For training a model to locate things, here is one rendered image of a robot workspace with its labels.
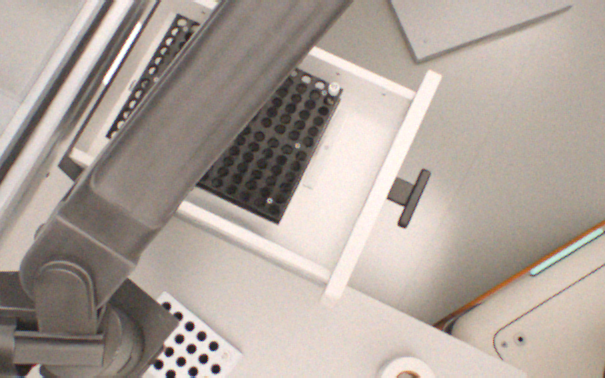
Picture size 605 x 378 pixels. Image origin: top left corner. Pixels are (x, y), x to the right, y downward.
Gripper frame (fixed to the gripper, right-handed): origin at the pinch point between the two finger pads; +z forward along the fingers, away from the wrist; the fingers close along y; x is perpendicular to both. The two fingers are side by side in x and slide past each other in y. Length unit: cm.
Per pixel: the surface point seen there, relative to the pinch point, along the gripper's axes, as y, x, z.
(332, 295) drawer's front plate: -17.2, 12.0, 4.7
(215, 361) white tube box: -4.3, 6.0, 17.9
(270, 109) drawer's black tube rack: -31.2, -7.7, 9.9
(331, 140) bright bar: -33.6, 0.3, 12.1
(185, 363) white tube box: -1.7, 3.0, 21.5
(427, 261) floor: -54, 26, 96
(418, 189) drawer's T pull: -32.9, 12.3, 5.6
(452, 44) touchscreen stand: -103, -3, 92
